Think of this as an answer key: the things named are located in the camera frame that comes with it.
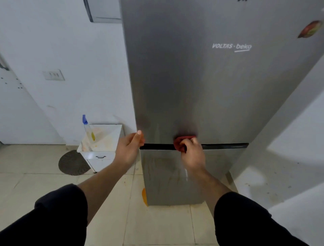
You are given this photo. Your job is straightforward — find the person's right hand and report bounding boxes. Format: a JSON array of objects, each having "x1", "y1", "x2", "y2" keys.
[{"x1": 179, "y1": 138, "x2": 207, "y2": 175}]

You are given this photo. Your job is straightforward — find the person's left hand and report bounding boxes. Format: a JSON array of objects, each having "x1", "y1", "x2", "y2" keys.
[{"x1": 114, "y1": 130, "x2": 145, "y2": 173}]

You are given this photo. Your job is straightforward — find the red cloth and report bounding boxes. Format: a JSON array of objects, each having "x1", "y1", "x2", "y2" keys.
[{"x1": 173, "y1": 136, "x2": 197, "y2": 153}]

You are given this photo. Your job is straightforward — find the spray bottle blue nozzle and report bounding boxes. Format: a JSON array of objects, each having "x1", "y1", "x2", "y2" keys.
[{"x1": 82, "y1": 114, "x2": 96, "y2": 146}]

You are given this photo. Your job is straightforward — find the silver refrigerator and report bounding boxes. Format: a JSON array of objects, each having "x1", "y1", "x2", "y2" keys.
[{"x1": 119, "y1": 0, "x2": 324, "y2": 206}]

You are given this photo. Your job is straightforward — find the person's right forearm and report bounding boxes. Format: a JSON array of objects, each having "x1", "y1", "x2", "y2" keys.
[{"x1": 195, "y1": 168, "x2": 309, "y2": 246}]

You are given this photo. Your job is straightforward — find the person's left forearm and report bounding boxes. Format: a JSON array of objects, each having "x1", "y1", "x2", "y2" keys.
[{"x1": 0, "y1": 162, "x2": 127, "y2": 246}]

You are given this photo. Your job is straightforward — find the small white marble table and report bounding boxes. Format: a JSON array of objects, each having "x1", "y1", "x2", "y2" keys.
[{"x1": 77, "y1": 124, "x2": 125, "y2": 174}]

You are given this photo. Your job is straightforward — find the round dark woven mat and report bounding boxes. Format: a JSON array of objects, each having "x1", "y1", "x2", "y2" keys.
[{"x1": 58, "y1": 150, "x2": 91, "y2": 176}]

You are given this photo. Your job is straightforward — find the white door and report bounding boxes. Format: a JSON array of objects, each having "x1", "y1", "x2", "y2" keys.
[{"x1": 0, "y1": 52, "x2": 66, "y2": 145}]

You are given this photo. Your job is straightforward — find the grey electrical panel box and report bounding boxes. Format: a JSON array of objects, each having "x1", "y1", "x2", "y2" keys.
[{"x1": 83, "y1": 0, "x2": 122, "y2": 24}]

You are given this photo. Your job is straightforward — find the red round sticker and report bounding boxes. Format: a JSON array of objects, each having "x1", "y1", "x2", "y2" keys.
[{"x1": 297, "y1": 20, "x2": 323, "y2": 39}]

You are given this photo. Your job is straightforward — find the white wall switch plate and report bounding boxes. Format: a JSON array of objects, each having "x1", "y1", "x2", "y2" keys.
[{"x1": 42, "y1": 69, "x2": 65, "y2": 81}]

